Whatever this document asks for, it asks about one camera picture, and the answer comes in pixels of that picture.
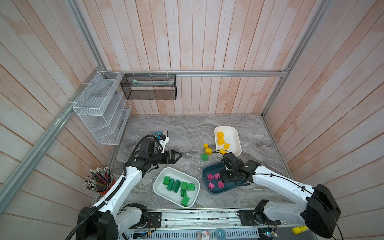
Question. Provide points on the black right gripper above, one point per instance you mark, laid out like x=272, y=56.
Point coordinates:
x=224, y=178

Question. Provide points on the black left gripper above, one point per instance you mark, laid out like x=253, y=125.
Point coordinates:
x=166, y=154

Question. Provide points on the green lego cube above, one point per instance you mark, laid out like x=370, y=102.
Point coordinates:
x=185, y=201
x=184, y=185
x=166, y=180
x=204, y=157
x=191, y=187

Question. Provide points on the dark green 2x4 lego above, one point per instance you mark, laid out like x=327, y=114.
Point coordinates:
x=176, y=186

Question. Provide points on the long green lego brick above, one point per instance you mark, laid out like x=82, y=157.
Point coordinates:
x=170, y=185

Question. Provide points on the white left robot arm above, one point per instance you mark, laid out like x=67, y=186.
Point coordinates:
x=114, y=199

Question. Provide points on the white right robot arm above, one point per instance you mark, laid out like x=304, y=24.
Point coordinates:
x=313, y=207

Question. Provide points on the teal rectangular bin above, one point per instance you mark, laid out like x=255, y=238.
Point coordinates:
x=217, y=168

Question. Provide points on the highlighter marker pack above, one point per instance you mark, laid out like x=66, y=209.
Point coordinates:
x=165, y=133

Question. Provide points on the white rectangular bin near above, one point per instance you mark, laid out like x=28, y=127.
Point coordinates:
x=161, y=189

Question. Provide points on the white rectangular bin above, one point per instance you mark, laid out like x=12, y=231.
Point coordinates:
x=231, y=137
x=161, y=189

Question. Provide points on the white rectangular bin far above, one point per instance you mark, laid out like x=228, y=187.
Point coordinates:
x=231, y=137

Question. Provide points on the red cup of pencils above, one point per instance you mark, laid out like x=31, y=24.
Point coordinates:
x=99, y=180

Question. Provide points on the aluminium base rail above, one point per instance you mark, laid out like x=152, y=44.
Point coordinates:
x=195, y=223

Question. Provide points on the black mesh wall basket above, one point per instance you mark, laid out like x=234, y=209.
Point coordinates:
x=149, y=87

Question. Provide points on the white wire mesh shelf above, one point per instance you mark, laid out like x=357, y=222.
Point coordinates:
x=102, y=109

